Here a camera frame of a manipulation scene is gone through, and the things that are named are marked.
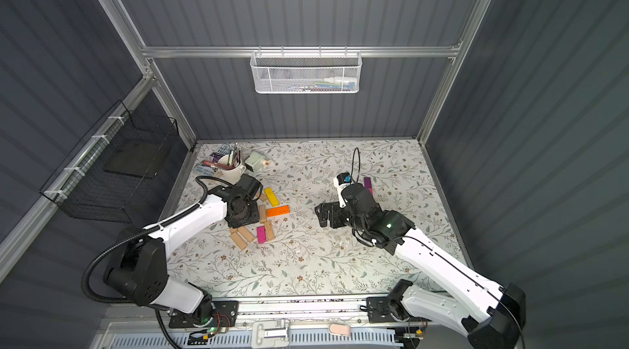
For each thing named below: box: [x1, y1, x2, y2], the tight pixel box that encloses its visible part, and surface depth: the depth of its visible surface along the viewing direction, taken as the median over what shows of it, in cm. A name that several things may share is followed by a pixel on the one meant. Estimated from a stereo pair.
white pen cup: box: [217, 154, 247, 186], surface depth 101 cm
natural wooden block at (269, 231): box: [264, 221, 276, 242], surface depth 93 cm
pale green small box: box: [244, 151, 264, 173], surface depth 110 cm
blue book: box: [194, 144, 232, 177], surface depth 110 cm
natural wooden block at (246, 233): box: [236, 226, 256, 243], surface depth 91 cm
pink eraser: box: [329, 323, 352, 336], surface depth 71 cm
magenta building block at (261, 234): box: [257, 226, 267, 244], surface depth 92 cm
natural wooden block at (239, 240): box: [230, 231, 248, 251], surface depth 91 cm
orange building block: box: [266, 205, 291, 218], surface depth 98 cm
